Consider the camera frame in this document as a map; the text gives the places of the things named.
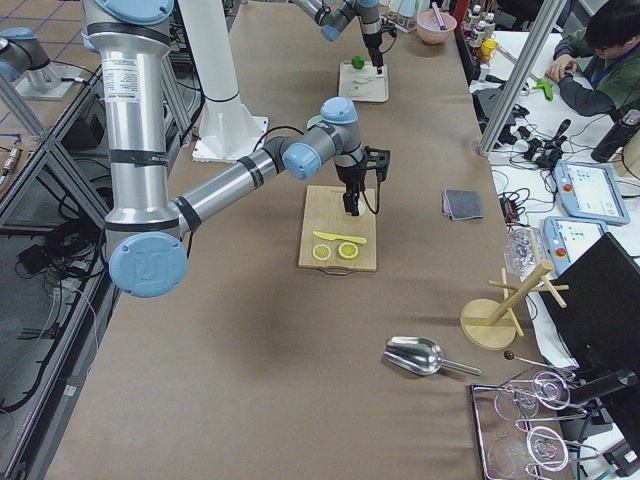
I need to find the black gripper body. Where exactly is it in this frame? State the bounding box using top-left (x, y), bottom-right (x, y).
top-left (335, 162), bottom-right (368, 195)
top-left (367, 45), bottom-right (384, 65)

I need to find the white ceramic spoon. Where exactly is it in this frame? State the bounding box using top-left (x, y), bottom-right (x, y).
top-left (350, 75), bottom-right (384, 85)

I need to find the white steamed bun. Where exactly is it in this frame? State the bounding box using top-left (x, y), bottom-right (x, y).
top-left (351, 199), bottom-right (367, 216)

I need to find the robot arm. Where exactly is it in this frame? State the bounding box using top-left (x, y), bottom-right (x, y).
top-left (293, 0), bottom-right (397, 74)
top-left (83, 1), bottom-right (369, 298)

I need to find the pink ice bowl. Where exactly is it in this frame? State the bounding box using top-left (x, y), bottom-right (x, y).
top-left (416, 10), bottom-right (457, 45)

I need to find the mint green bowl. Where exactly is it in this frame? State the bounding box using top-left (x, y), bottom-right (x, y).
top-left (306, 115), bottom-right (323, 130)

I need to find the beige rabbit tray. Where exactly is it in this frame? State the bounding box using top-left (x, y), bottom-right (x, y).
top-left (338, 60), bottom-right (389, 103)

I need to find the green lime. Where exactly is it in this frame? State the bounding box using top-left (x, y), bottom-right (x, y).
top-left (351, 56), bottom-right (365, 70)

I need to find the bamboo cutting board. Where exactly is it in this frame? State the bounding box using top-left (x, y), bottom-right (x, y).
top-left (298, 185), bottom-right (377, 272)

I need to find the yellow plastic knife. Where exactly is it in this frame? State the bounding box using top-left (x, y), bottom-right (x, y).
top-left (312, 230), bottom-right (367, 245)

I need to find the thick lemon half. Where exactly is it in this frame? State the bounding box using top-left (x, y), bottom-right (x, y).
top-left (337, 241), bottom-right (359, 260)

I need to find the thin lemon slice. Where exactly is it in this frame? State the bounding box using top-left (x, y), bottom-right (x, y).
top-left (312, 244), bottom-right (332, 261)

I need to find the steel muddler black tip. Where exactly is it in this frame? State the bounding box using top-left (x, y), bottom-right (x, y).
top-left (432, 1), bottom-right (447, 31)

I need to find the tea bottle with label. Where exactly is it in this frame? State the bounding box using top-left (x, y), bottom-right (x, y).
top-left (470, 13), bottom-right (495, 46)

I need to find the grey folded cloth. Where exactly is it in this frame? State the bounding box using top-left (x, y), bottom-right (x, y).
top-left (442, 189), bottom-right (483, 221)

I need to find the metal ice scoop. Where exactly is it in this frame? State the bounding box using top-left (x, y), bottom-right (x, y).
top-left (384, 336), bottom-right (482, 376)

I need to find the wooden mug tree stand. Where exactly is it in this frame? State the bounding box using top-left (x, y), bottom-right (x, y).
top-left (460, 260), bottom-right (570, 351)

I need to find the seated person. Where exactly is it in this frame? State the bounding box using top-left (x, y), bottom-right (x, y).
top-left (545, 0), bottom-right (639, 120)

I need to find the blue teach pendant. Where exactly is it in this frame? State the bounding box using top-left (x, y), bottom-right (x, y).
top-left (553, 160), bottom-right (630, 225)
top-left (543, 216), bottom-right (608, 275)

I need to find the black monitor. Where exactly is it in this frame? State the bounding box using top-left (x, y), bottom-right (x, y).
top-left (541, 233), bottom-right (639, 373)

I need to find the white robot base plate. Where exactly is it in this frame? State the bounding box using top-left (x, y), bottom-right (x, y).
top-left (192, 106), bottom-right (268, 163)

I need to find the aluminium frame post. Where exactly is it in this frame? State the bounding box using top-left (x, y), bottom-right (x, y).
top-left (478, 0), bottom-right (566, 157)

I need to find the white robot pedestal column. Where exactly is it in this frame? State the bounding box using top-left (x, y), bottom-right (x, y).
top-left (179, 0), bottom-right (241, 137)

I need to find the wire glass rack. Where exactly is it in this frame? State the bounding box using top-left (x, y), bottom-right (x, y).
top-left (469, 370), bottom-right (600, 479)

